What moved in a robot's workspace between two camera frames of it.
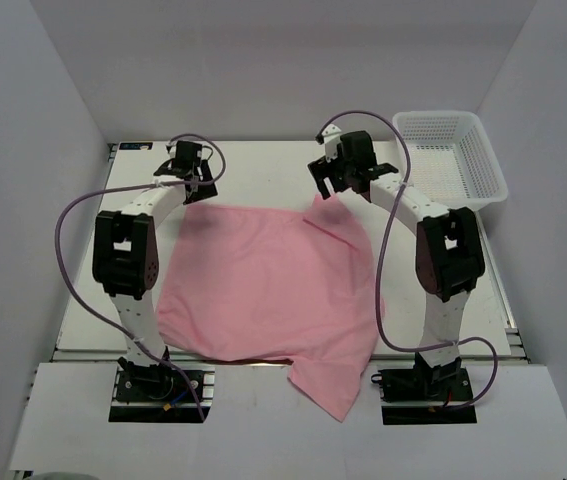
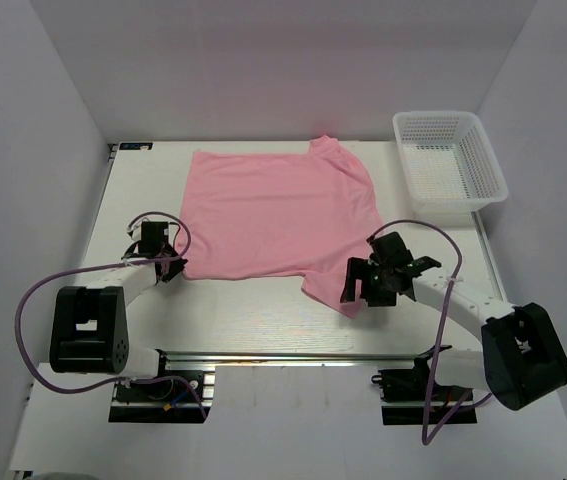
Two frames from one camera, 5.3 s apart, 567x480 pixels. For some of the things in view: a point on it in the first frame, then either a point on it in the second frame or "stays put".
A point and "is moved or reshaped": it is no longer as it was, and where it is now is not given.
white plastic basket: (452, 158) stays put
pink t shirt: (277, 286) is moved or reshaped
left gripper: (205, 191) -> (177, 269)
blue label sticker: (135, 145) stays put
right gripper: (323, 169) -> (359, 268)
